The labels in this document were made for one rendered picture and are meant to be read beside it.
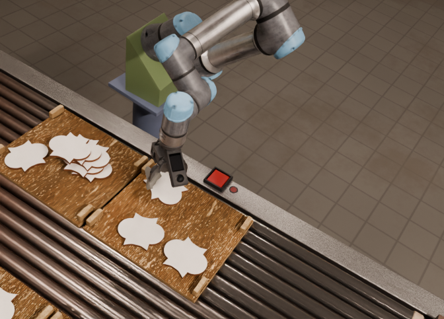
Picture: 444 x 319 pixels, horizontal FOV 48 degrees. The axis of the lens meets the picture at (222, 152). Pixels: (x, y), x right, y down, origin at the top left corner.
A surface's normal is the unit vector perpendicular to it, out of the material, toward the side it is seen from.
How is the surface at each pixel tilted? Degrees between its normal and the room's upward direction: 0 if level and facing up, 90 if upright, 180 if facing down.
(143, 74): 90
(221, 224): 0
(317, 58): 0
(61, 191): 0
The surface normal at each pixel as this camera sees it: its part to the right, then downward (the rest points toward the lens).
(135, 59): -0.51, 0.57
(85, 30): 0.15, -0.68
